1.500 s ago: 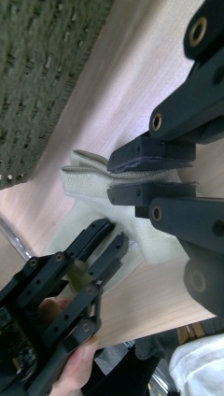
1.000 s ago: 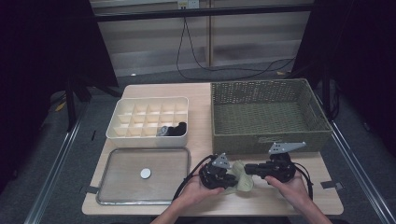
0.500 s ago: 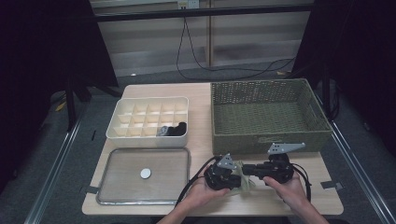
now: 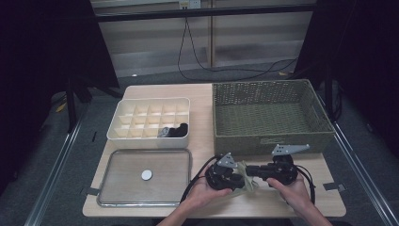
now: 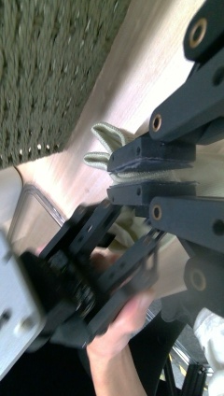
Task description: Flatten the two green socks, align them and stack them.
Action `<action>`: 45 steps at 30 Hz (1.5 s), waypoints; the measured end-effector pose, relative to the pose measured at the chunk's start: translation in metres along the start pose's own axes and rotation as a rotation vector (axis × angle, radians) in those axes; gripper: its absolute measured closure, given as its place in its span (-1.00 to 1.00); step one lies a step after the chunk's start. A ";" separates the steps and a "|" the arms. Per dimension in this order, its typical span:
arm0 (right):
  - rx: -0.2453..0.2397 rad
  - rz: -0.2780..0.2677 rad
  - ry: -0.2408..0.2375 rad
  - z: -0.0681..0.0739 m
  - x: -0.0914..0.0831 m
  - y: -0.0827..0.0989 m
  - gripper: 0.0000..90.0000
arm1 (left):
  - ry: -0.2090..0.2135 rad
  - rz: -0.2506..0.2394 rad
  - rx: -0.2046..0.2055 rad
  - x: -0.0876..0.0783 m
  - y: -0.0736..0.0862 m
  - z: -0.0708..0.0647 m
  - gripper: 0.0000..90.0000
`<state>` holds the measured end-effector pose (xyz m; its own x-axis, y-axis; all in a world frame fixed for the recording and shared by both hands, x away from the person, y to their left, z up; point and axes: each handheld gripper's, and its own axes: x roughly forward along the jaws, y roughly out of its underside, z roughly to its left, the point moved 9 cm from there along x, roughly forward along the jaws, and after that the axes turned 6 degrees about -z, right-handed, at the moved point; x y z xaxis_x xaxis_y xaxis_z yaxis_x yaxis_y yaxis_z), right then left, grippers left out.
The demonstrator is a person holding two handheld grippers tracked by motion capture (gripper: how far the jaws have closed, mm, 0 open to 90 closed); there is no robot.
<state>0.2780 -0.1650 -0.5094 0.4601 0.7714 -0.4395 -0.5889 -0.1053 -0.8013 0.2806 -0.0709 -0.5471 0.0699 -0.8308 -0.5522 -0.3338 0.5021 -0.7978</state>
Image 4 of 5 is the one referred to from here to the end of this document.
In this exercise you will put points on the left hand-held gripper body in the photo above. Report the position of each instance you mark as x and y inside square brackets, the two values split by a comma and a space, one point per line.
[221, 177]

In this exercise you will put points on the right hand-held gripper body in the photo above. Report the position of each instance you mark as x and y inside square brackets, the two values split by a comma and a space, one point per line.
[284, 171]

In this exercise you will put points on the pale beige sock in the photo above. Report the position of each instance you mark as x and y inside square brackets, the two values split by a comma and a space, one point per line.
[242, 166]
[249, 185]

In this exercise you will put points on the green woven basket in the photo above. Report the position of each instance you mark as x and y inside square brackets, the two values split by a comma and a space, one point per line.
[298, 142]

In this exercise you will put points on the black sock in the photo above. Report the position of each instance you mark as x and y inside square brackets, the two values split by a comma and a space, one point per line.
[174, 133]
[182, 128]

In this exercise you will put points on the white divided storage box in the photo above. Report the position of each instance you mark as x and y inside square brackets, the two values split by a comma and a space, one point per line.
[150, 142]

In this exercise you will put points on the clear box lid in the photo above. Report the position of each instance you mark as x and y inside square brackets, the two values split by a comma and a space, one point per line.
[125, 182]

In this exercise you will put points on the person's right hand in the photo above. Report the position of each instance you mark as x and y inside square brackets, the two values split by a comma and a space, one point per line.
[293, 194]

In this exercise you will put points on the person's left hand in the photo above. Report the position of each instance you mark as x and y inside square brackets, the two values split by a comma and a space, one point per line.
[204, 196]

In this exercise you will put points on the grey tape piece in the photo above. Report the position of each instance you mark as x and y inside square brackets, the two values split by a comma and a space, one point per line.
[334, 186]
[92, 190]

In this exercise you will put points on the black stand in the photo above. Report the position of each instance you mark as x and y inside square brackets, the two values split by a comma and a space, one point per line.
[328, 94]
[71, 109]

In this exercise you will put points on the yellow tape piece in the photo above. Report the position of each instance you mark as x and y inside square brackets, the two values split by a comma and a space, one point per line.
[61, 107]
[284, 74]

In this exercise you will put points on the black curtain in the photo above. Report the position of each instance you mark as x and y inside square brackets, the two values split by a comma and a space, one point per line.
[37, 47]
[360, 47]

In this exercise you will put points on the black horizontal bar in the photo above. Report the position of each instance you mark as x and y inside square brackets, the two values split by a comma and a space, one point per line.
[219, 12]

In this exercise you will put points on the metal rail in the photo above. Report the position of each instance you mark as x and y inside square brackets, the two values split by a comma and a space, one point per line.
[360, 175]
[53, 175]

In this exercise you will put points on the wall socket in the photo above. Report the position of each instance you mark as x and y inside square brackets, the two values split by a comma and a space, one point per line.
[189, 3]

